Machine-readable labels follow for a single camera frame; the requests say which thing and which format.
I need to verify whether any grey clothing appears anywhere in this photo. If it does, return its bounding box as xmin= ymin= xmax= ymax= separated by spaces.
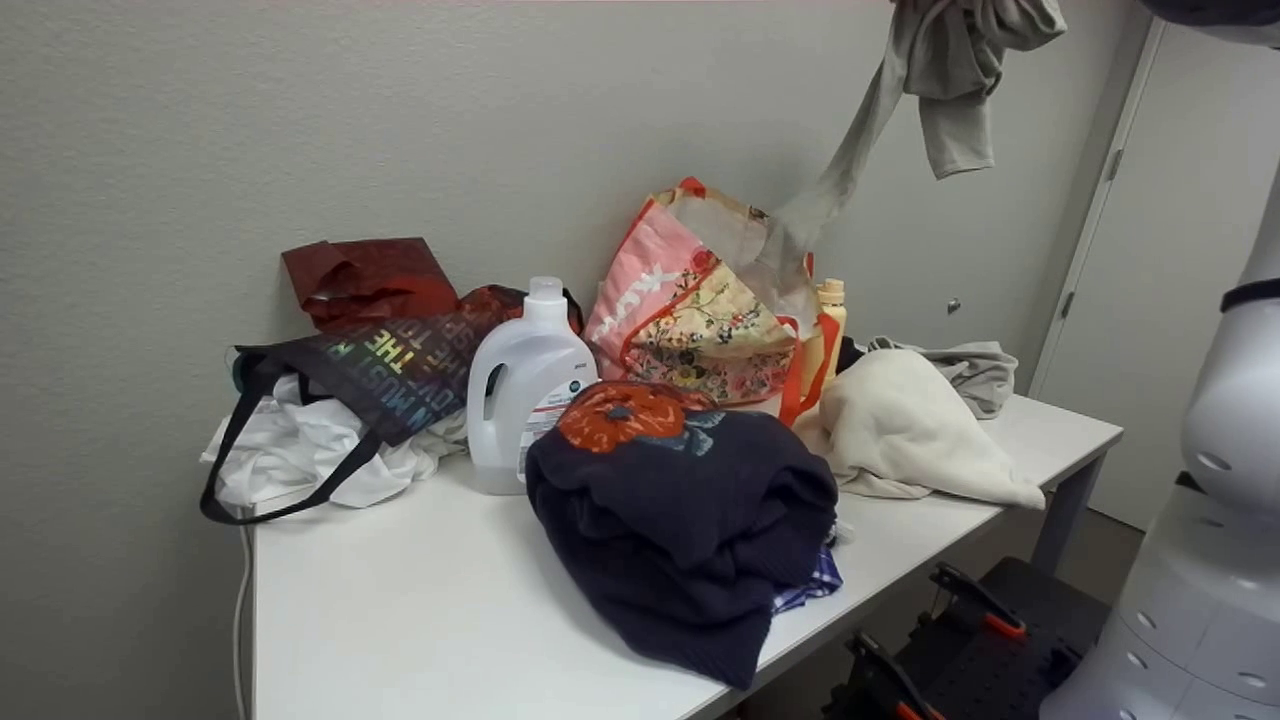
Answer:
xmin=768 ymin=0 xmax=1074 ymax=262

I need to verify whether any white hanging cable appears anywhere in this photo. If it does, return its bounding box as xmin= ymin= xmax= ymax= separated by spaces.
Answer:
xmin=226 ymin=523 xmax=259 ymax=720

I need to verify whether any grey table leg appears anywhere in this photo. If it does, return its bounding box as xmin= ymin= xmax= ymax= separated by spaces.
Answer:
xmin=1030 ymin=454 xmax=1118 ymax=582

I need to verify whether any tan drink bottle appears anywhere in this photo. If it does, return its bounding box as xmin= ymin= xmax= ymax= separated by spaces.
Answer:
xmin=806 ymin=277 xmax=854 ymax=391

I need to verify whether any navy blue clothing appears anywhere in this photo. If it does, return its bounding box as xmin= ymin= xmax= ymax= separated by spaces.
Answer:
xmin=526 ymin=405 xmax=845 ymax=695

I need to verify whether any black orange tool case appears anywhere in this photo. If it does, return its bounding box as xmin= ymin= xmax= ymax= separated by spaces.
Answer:
xmin=823 ymin=558 xmax=1114 ymax=720

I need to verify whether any blue patterned cloth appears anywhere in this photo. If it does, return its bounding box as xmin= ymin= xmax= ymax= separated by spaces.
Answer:
xmin=768 ymin=538 xmax=847 ymax=622

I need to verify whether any cream towel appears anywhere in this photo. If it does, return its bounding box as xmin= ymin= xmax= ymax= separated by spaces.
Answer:
xmin=798 ymin=344 xmax=1054 ymax=515

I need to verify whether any black tote bag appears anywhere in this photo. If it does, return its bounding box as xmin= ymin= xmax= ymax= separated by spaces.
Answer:
xmin=195 ymin=279 xmax=593 ymax=527

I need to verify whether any pink floral shopping bag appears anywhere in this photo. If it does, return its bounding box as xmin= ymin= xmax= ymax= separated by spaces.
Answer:
xmin=581 ymin=173 xmax=854 ymax=432

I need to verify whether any dark tote bag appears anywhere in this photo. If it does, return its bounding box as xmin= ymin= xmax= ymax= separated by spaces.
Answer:
xmin=195 ymin=371 xmax=474 ymax=523

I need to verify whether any light grey cloth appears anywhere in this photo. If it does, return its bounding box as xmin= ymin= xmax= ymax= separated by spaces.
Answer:
xmin=874 ymin=338 xmax=1024 ymax=424

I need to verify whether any orange printed cloth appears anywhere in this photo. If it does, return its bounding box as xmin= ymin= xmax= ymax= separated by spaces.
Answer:
xmin=553 ymin=376 xmax=732 ymax=465

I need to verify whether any dark red bag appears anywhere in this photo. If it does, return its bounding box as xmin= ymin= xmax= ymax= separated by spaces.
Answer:
xmin=279 ymin=234 xmax=470 ymax=338

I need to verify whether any white detergent bottle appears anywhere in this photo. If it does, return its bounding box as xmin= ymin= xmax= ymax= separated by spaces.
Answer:
xmin=459 ymin=273 xmax=604 ymax=499

